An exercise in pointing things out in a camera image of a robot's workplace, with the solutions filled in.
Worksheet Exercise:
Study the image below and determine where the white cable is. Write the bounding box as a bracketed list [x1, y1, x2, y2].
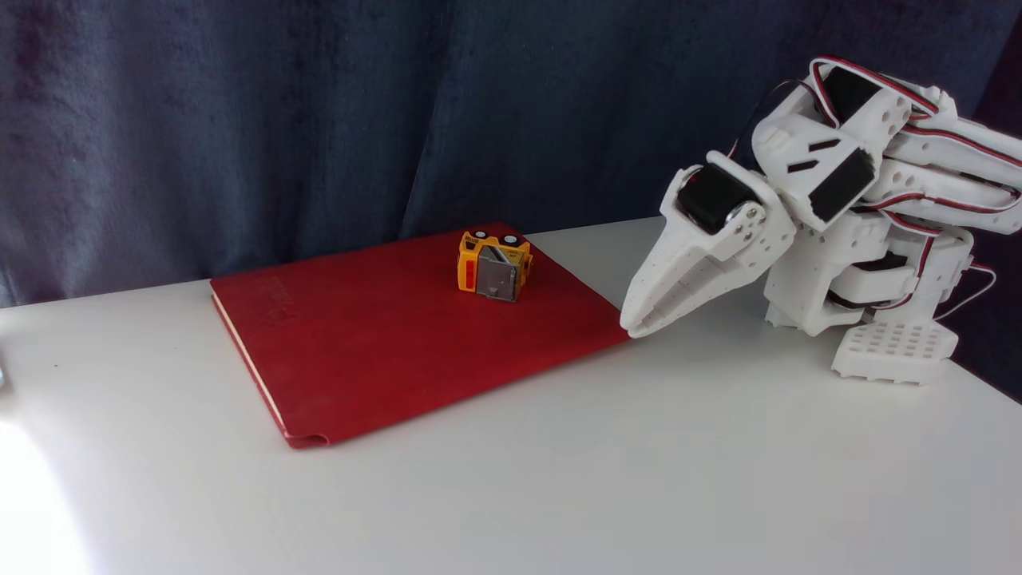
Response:
[933, 262, 999, 322]

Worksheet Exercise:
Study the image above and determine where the yellow toy truck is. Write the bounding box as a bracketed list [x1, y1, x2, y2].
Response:
[457, 229, 533, 303]

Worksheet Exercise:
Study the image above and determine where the red notebook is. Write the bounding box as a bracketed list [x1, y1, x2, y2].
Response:
[210, 223, 632, 450]

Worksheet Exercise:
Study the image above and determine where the dark blue curtain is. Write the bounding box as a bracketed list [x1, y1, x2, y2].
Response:
[0, 0, 1022, 404]

